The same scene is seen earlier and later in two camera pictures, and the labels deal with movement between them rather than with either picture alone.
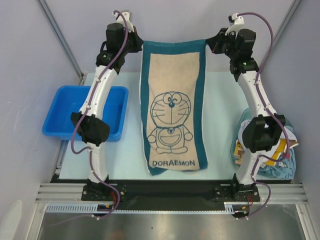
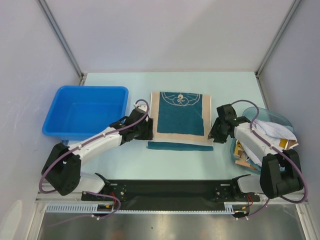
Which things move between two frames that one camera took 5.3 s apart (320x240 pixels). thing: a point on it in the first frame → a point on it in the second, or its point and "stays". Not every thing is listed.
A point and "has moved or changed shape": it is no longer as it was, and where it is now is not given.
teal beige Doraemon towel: [172, 102] has moved or changed shape
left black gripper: [138, 41] → [148, 134]
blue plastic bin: [62, 100] stays
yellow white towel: [283, 145] stays
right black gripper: [213, 43] → [217, 131]
